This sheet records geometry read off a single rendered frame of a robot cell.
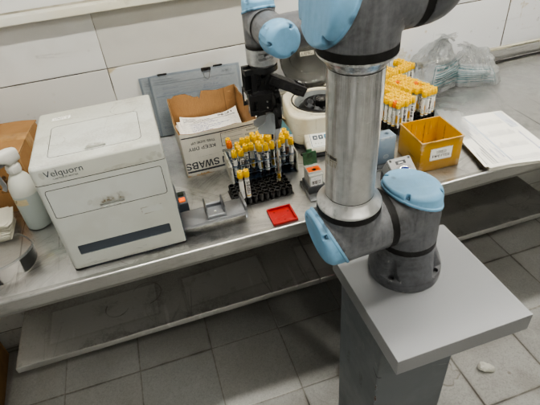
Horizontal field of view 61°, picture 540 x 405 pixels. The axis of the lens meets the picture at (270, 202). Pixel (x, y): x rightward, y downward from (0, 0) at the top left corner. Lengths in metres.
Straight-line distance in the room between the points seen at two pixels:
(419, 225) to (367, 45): 0.39
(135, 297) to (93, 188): 0.95
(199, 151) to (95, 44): 0.49
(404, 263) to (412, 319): 0.11
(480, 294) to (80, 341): 1.41
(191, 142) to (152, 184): 0.33
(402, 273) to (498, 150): 0.68
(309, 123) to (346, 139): 0.75
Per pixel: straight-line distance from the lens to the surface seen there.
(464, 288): 1.02
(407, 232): 0.88
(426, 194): 0.86
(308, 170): 1.25
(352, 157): 0.72
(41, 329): 2.02
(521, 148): 1.57
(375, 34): 0.61
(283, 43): 0.97
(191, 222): 1.19
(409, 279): 0.97
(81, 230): 1.14
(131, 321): 1.88
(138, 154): 1.04
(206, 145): 1.39
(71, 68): 1.64
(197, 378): 1.98
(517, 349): 2.15
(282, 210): 1.24
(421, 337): 0.93
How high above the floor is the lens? 1.65
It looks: 38 degrees down
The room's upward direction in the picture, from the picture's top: 6 degrees counter-clockwise
